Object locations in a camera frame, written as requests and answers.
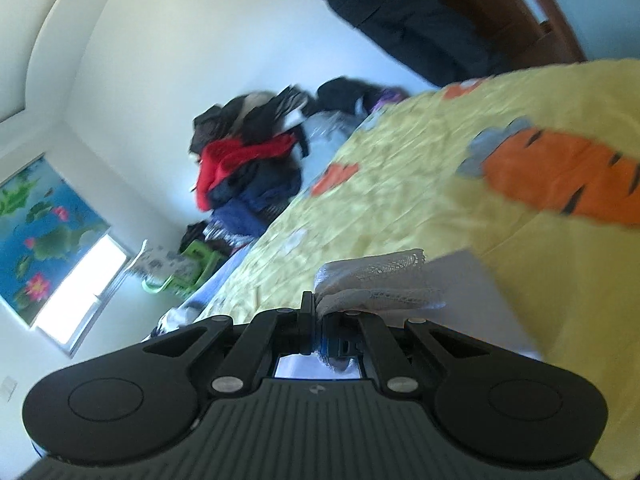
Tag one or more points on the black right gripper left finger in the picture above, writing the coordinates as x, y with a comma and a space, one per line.
306, 323

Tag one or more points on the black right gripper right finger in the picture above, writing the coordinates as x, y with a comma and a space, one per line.
340, 336

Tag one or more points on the white lace underwear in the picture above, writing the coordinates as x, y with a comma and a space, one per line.
384, 284

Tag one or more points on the dark clothes pile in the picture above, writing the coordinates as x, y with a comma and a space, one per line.
247, 202

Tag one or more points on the green plastic stool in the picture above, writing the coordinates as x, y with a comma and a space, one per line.
180, 273

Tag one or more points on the red jacket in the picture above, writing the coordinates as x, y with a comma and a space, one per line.
221, 158

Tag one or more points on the bright window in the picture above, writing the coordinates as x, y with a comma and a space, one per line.
68, 315

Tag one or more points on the yellow carrot print bedsheet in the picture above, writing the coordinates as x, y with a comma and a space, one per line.
572, 283

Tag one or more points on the lotus print roller blind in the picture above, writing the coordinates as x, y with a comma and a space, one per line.
46, 229

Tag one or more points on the dark hanging garment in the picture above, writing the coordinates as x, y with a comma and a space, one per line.
428, 37

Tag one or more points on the brown wooden headboard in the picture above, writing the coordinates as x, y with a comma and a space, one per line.
530, 33

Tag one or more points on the white wall switch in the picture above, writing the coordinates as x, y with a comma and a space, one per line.
7, 388

